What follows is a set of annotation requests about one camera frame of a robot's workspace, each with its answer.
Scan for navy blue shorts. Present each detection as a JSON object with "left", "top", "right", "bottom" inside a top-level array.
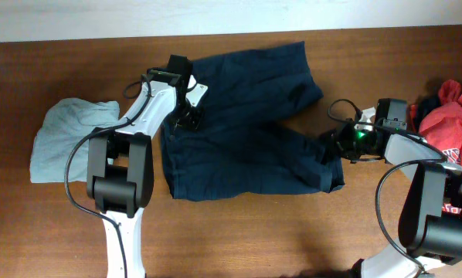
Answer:
[{"left": 161, "top": 42, "right": 345, "bottom": 202}]

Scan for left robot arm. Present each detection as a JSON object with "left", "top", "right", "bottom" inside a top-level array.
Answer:
[{"left": 87, "top": 55, "right": 208, "bottom": 277}]

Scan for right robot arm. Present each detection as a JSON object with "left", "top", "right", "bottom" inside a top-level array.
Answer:
[{"left": 320, "top": 98, "right": 462, "bottom": 277}]

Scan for dark garment under jersey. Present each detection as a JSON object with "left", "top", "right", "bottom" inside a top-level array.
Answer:
[{"left": 413, "top": 95, "right": 441, "bottom": 131}]

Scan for red jersey with lettering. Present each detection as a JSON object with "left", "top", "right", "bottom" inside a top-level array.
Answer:
[{"left": 409, "top": 80, "right": 462, "bottom": 166}]

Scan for light grey folded cloth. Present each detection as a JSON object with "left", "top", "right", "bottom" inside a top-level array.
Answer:
[{"left": 29, "top": 98, "right": 120, "bottom": 183}]

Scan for right black cable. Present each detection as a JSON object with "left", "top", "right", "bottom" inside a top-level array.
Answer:
[{"left": 326, "top": 98, "right": 448, "bottom": 271}]

